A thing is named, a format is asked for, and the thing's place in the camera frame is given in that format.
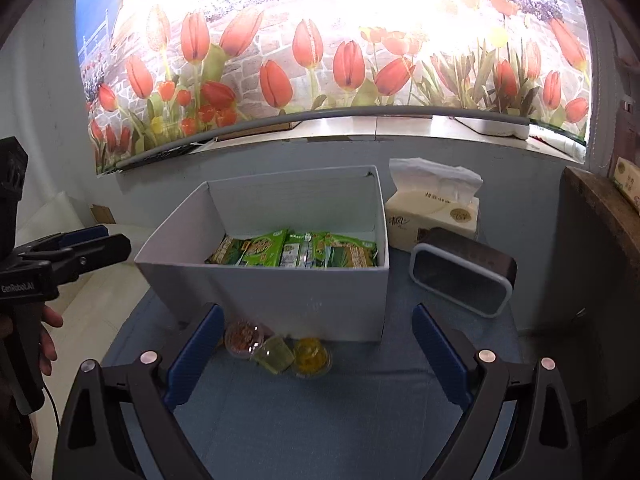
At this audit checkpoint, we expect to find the small dark green snack packet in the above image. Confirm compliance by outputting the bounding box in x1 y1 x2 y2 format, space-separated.
205 235 250 266

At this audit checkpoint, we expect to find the beige patterned carton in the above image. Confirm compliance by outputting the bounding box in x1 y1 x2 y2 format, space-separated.
613 157 640 212

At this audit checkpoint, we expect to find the tulip flower wall poster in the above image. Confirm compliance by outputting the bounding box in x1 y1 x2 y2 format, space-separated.
75 0 591 174

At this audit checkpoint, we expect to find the green snack bag white label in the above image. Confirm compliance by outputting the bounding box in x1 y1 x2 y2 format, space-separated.
279 232 328 269

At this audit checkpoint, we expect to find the green snack bag back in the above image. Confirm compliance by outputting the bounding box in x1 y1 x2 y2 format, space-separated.
324 233 378 269

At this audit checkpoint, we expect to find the cream leather sofa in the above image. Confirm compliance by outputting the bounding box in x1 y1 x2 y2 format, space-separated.
16 190 149 479

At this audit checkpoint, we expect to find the white framed black speaker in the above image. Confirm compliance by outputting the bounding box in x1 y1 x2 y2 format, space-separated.
409 228 518 318

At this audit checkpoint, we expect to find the red jelly cup front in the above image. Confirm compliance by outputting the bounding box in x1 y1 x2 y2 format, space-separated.
224 320 272 360

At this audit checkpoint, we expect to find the person left hand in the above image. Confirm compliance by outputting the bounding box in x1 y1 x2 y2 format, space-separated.
39 304 64 376

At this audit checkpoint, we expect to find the tissue pack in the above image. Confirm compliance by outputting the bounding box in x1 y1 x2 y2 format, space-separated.
385 157 483 252

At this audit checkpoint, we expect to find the pale green jelly cup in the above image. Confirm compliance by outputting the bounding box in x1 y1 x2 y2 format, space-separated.
250 336 294 375

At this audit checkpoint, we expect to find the yellow jelly cup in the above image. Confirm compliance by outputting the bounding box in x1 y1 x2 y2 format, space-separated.
293 338 332 378

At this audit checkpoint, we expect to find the white cardboard box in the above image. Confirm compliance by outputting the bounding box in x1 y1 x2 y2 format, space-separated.
134 166 390 342

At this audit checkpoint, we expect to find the large green seaweed bag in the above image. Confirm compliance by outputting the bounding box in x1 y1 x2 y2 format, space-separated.
239 229 288 268

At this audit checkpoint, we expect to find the blue tablecloth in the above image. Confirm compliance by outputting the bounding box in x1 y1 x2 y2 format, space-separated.
98 246 526 480

